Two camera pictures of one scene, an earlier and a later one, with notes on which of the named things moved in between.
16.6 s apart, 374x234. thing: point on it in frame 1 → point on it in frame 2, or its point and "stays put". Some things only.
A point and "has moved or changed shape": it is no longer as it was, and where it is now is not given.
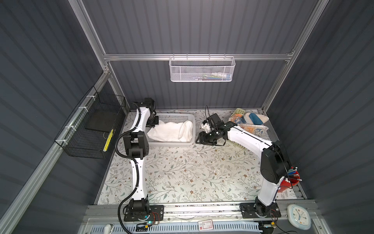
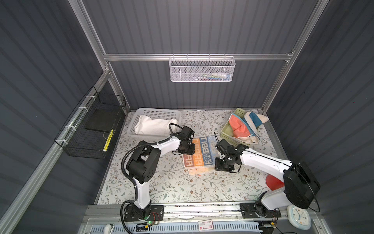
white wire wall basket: x=214 y=69 stays put
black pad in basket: x=102 y=119 stays put
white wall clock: x=299 y=217 stays put
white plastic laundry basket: x=173 y=129 has moved or changed shape
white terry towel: x=182 y=131 has moved or changed shape
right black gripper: x=202 y=140 → x=217 y=166
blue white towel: x=253 y=118 stays put
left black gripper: x=154 y=123 → x=190 y=151
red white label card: x=205 y=225 stays put
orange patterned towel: x=239 y=118 → x=203 y=160
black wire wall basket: x=91 y=129 stays put
